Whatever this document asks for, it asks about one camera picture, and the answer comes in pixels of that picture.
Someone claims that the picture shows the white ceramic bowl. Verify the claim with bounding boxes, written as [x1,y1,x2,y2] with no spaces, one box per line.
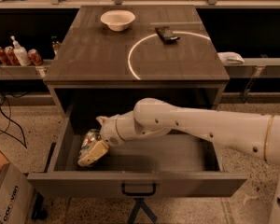
[101,10,135,32]

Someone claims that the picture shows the black floor cable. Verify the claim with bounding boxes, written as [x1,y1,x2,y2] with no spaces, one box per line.
[0,63,28,149]

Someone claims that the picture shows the white pump bottle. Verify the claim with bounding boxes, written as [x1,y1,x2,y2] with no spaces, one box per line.
[10,35,31,66]

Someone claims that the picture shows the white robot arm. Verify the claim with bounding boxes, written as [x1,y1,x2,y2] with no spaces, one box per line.
[77,98,280,224]

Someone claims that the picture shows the white folded cloth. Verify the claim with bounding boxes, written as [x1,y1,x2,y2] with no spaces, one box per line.
[217,52,245,64]

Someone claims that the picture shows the cardboard box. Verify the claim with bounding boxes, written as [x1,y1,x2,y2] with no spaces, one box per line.
[0,151,34,224]

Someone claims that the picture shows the black snack packet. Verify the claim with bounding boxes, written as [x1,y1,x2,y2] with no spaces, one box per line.
[155,26,180,44]

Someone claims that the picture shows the grey wooden cabinet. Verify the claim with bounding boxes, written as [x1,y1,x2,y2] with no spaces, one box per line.
[44,5,230,111]

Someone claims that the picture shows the red soda can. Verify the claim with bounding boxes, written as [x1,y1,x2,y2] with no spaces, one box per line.
[4,46,20,65]
[0,47,10,65]
[28,49,44,66]

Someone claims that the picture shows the black drawer handle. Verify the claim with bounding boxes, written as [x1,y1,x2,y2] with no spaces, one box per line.
[121,183,156,197]

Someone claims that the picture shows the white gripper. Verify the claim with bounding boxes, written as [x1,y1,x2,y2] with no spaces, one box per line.
[77,116,119,167]

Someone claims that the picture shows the small clear bottle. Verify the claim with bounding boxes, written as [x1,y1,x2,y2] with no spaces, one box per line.
[51,36,61,54]

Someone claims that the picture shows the grey side shelf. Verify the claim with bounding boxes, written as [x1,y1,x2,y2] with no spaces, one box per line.
[0,60,51,80]

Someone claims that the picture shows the green silver 7up can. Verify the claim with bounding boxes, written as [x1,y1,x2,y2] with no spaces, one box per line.
[78,129,101,159]

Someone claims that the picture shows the open grey drawer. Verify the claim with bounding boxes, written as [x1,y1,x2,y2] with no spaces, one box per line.
[26,87,248,200]

